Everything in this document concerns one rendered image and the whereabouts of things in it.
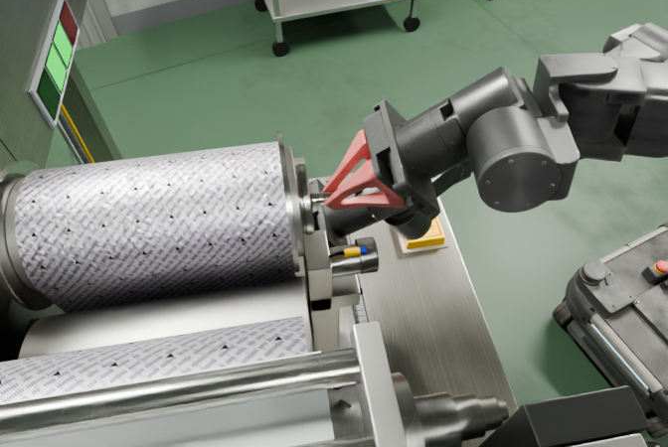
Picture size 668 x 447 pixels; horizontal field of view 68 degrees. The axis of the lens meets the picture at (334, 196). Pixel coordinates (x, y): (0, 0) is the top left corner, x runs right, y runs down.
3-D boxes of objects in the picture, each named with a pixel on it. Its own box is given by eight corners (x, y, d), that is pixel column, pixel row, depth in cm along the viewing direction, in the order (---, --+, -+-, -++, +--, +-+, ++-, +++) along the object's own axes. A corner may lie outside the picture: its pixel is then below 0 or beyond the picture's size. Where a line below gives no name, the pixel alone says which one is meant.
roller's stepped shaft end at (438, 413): (507, 442, 31) (522, 430, 29) (415, 460, 31) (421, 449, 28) (489, 391, 33) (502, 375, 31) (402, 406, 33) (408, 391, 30)
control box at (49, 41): (56, 128, 72) (33, 90, 67) (51, 129, 72) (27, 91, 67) (81, 29, 88) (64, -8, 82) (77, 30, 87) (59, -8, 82)
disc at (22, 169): (60, 332, 51) (-25, 266, 39) (55, 333, 51) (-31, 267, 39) (78, 213, 59) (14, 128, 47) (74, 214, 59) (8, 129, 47)
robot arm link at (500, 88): (535, 95, 45) (508, 48, 42) (558, 140, 40) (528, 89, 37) (465, 133, 48) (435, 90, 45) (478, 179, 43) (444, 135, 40)
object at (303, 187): (311, 229, 56) (316, 238, 48) (293, 231, 56) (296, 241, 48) (303, 163, 55) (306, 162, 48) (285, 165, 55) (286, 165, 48)
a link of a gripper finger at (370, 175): (341, 182, 55) (414, 141, 51) (351, 236, 51) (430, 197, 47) (301, 154, 50) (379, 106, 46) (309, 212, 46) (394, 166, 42)
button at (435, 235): (443, 244, 90) (445, 237, 88) (406, 249, 89) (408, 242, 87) (432, 214, 94) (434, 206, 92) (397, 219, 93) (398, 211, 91)
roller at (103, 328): (320, 414, 52) (317, 376, 42) (65, 459, 49) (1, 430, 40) (305, 309, 59) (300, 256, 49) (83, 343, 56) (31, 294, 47)
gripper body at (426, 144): (401, 139, 52) (465, 102, 49) (423, 221, 46) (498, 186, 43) (367, 106, 47) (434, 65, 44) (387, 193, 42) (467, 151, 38)
